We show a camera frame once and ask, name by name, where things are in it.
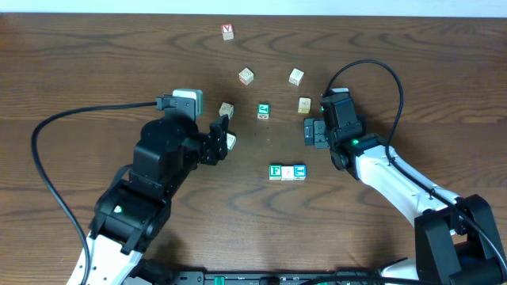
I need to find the right black camera cable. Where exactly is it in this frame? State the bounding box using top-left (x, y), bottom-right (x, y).
top-left (322, 59), bottom-right (507, 274)

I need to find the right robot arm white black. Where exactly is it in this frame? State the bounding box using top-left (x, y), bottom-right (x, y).
top-left (303, 116), bottom-right (506, 284)

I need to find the wooden block red side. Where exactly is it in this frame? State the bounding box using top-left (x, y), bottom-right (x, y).
top-left (238, 67), bottom-right (254, 86)

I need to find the plain wooden block upper right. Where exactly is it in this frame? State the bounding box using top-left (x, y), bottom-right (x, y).
top-left (289, 68), bottom-right (304, 86)

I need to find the green F wooden block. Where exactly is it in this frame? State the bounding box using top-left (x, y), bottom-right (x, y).
top-left (269, 165), bottom-right (282, 181)

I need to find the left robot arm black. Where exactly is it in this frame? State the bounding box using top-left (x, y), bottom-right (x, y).
top-left (68, 115), bottom-right (229, 284)

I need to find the green J wooden block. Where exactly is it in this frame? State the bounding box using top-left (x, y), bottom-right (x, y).
top-left (257, 103), bottom-right (270, 120)

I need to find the blue E wooden block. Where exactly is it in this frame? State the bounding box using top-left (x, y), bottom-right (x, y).
top-left (293, 165), bottom-right (307, 181)

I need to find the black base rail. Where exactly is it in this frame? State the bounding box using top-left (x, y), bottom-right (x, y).
top-left (171, 270), bottom-right (380, 285)

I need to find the wooden block green trim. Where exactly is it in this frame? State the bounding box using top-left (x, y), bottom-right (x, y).
top-left (281, 165), bottom-right (295, 181)

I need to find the left black camera cable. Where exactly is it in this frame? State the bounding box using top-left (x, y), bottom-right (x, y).
top-left (30, 101), bottom-right (159, 285)

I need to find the wooden block yellow side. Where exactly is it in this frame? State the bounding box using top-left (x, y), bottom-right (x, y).
top-left (298, 97), bottom-right (311, 114)

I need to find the red V wooden block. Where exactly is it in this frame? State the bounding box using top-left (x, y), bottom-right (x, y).
top-left (221, 24), bottom-right (234, 41)

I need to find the black camera cable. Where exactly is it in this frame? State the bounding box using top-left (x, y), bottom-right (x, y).
top-left (322, 59), bottom-right (507, 274)
top-left (30, 101), bottom-right (159, 285)

